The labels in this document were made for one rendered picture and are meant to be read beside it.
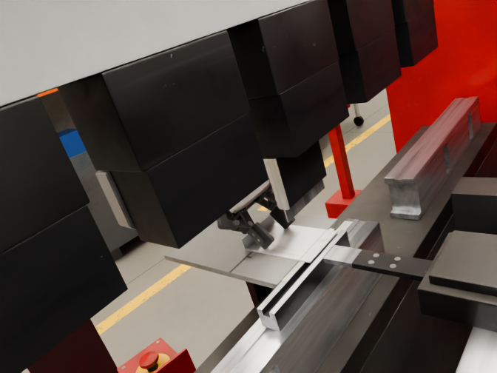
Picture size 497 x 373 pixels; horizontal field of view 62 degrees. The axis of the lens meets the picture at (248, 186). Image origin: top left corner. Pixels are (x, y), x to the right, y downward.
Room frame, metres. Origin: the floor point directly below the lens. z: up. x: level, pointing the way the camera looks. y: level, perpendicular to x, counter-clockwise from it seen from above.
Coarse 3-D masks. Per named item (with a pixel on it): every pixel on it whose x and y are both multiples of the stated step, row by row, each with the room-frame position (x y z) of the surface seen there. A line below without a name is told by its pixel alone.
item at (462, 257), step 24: (456, 240) 0.42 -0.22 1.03; (480, 240) 0.40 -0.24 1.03; (336, 264) 0.49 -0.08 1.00; (360, 264) 0.47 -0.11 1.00; (384, 264) 0.45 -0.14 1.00; (408, 264) 0.44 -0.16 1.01; (432, 264) 0.40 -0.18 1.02; (456, 264) 0.37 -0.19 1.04; (480, 264) 0.36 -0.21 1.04; (432, 288) 0.36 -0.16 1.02; (456, 288) 0.35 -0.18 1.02; (480, 288) 0.33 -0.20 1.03; (432, 312) 0.36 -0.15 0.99; (456, 312) 0.34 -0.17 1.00; (480, 312) 0.33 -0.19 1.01
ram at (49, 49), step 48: (0, 0) 0.31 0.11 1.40; (48, 0) 0.33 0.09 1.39; (96, 0) 0.35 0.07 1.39; (144, 0) 0.38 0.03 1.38; (192, 0) 0.42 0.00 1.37; (240, 0) 0.46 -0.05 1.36; (288, 0) 0.52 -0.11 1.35; (0, 48) 0.30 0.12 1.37; (48, 48) 0.32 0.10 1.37; (96, 48) 0.34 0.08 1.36; (144, 48) 0.37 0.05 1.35; (0, 96) 0.29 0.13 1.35
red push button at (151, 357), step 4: (148, 352) 0.67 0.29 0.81; (152, 352) 0.67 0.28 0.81; (156, 352) 0.67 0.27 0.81; (144, 356) 0.66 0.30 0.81; (148, 356) 0.66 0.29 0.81; (152, 356) 0.66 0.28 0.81; (156, 356) 0.66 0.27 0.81; (140, 360) 0.66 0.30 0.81; (144, 360) 0.65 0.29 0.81; (148, 360) 0.65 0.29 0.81; (152, 360) 0.65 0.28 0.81; (156, 360) 0.65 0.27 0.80; (140, 364) 0.65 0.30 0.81; (144, 364) 0.64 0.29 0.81; (148, 364) 0.64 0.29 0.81; (152, 364) 0.64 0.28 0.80; (156, 364) 0.66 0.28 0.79; (144, 368) 0.64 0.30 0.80; (148, 368) 0.64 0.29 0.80; (152, 368) 0.65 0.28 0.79; (156, 368) 0.65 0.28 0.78
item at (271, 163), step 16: (272, 160) 0.50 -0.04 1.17; (288, 160) 0.51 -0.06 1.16; (304, 160) 0.54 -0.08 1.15; (320, 160) 0.56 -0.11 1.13; (272, 176) 0.51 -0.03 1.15; (288, 176) 0.51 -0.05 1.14; (304, 176) 0.53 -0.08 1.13; (320, 176) 0.56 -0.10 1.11; (288, 192) 0.50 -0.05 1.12; (304, 192) 0.52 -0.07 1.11; (288, 208) 0.50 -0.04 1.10
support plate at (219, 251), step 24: (264, 216) 0.71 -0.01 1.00; (312, 216) 0.65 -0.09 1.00; (192, 240) 0.70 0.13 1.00; (216, 240) 0.67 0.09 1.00; (240, 240) 0.65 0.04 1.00; (192, 264) 0.62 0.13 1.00; (216, 264) 0.59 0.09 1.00; (240, 264) 0.57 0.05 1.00; (264, 264) 0.55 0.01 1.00; (288, 264) 0.53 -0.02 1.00
